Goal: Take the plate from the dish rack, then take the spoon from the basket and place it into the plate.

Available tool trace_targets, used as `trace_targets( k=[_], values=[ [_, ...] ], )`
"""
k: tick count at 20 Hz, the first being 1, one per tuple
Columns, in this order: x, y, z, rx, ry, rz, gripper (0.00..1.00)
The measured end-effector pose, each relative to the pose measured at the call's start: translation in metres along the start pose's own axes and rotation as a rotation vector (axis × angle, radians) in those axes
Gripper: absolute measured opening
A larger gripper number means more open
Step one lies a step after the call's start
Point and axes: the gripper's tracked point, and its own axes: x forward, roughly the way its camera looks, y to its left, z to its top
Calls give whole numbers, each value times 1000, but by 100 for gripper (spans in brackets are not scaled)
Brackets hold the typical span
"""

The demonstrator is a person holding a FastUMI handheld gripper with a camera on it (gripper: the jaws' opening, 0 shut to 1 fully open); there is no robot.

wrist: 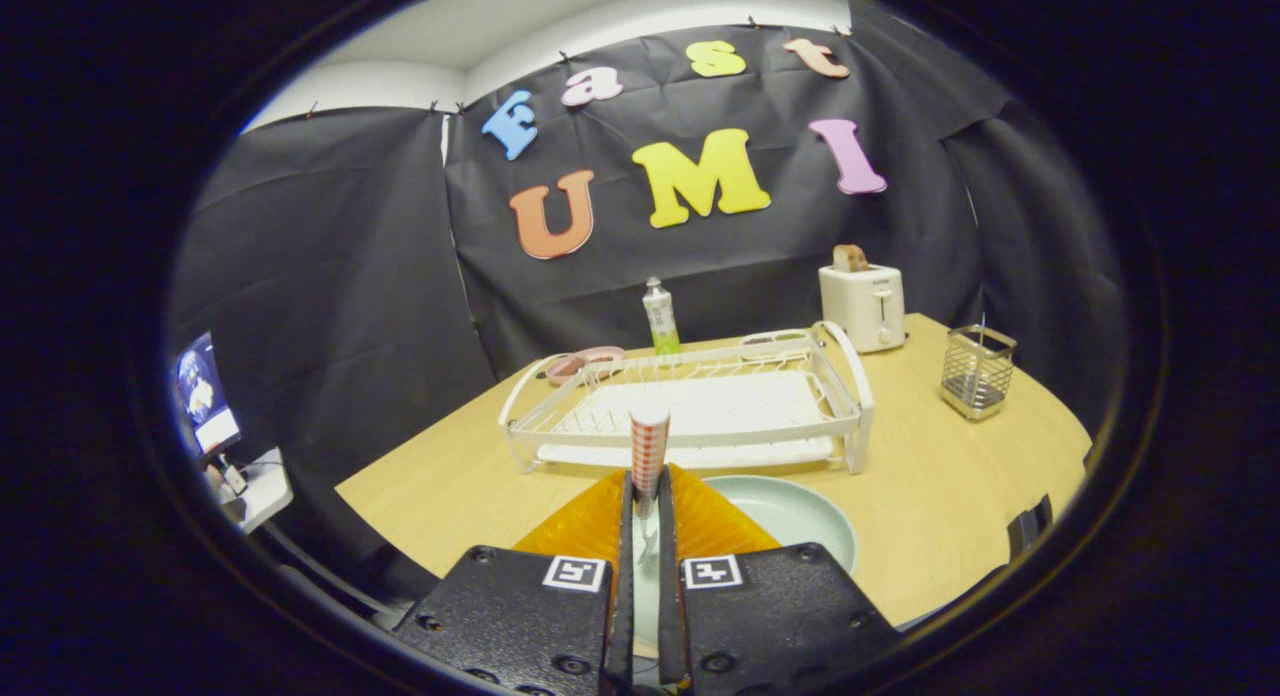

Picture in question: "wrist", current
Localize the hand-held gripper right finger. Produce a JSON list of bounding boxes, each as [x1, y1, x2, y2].
[[655, 464, 901, 696]]

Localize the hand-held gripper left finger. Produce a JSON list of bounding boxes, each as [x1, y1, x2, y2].
[[392, 466, 636, 696]]

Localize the pale green plate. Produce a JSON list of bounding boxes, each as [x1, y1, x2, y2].
[[632, 474, 859, 657]]

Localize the pink checkered handle spoon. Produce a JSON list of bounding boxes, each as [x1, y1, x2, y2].
[[630, 406, 671, 577]]

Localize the white wire dish rack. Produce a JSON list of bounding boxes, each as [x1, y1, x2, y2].
[[498, 321, 875, 475]]

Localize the metal wire basket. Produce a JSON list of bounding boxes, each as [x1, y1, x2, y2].
[[940, 316, 1018, 421]]

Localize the pink divided dish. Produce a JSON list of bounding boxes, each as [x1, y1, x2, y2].
[[545, 345, 626, 387]]

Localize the white drain tray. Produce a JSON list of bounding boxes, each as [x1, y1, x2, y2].
[[540, 368, 841, 469]]

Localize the white divided food tray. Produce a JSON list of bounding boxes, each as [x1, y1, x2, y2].
[[738, 330, 813, 361]]

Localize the white side table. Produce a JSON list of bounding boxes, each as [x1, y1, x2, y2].
[[215, 448, 294, 534]]

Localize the clear bottle with green liquid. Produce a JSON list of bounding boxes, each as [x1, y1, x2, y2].
[[641, 277, 682, 357]]

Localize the white toaster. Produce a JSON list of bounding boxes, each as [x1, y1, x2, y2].
[[818, 263, 907, 354]]

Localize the black backdrop cloth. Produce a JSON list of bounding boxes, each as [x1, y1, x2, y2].
[[165, 0, 1126, 537]]

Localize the computer monitor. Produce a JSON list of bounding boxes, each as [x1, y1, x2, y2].
[[175, 331, 243, 459]]

